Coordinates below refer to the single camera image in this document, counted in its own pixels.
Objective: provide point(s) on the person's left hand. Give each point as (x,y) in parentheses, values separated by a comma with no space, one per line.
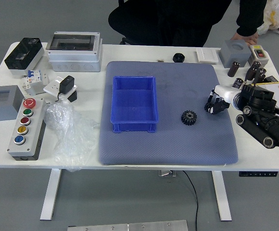
(250,39)

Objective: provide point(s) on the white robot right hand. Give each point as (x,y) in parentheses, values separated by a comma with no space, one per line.
(223,92)

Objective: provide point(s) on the big black gear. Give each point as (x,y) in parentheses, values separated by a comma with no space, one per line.
(188,118)

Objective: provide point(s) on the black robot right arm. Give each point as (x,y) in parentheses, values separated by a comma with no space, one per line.
(267,120)

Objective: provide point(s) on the grey box with round hole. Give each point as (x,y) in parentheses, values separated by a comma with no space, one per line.
(233,54)

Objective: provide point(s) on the small black box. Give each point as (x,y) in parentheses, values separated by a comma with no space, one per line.
(273,79)

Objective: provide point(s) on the black hex nut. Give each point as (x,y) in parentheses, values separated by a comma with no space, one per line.
(178,57)

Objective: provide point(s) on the blue plastic box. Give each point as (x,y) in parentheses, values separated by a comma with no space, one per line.
(133,103)

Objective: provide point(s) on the grey five-button control box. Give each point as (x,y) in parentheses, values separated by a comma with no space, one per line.
(24,134)

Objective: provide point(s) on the black capacitor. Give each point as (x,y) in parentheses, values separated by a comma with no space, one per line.
(237,83)

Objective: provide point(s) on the person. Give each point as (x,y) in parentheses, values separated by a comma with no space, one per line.
(190,19)

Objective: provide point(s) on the blue-grey mat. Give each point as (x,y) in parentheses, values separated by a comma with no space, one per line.
(178,149)

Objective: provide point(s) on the black table control panel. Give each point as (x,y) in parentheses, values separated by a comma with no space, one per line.
(258,173)

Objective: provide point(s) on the white table leg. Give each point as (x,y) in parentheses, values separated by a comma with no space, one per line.
(50,195)
(222,195)

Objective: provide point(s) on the black office chair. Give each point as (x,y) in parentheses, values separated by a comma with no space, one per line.
(125,19)

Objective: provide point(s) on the small black block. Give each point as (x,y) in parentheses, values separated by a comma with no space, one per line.
(72,96)

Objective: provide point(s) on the black power adapter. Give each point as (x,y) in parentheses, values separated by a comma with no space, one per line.
(66,84)

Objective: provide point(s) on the clear plastic bag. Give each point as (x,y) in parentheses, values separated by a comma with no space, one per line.
(67,134)

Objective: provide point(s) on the silver metal plate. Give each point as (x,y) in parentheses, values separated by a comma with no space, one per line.
(130,226)

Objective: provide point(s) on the white and blue circuit breaker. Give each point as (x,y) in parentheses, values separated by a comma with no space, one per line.
(32,80)

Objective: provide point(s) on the grey cube with square hole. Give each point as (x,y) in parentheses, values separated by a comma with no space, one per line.
(12,108)

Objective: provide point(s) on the grey red-black switch box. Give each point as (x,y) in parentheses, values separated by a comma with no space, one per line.
(259,54)

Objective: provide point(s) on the white wall switch plate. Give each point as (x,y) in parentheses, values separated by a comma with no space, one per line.
(206,55)

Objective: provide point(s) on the silver under-table bracket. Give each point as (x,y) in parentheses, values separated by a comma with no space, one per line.
(167,173)

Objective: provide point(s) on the grey enclosure with clear lid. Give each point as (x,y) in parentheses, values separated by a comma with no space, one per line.
(74,57)

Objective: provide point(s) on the white wall socket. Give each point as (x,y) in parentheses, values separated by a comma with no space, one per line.
(51,87)

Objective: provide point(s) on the small white bracket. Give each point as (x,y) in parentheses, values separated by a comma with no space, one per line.
(45,79)

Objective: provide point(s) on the black-lidded white enclosure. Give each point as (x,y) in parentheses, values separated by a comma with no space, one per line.
(24,54)

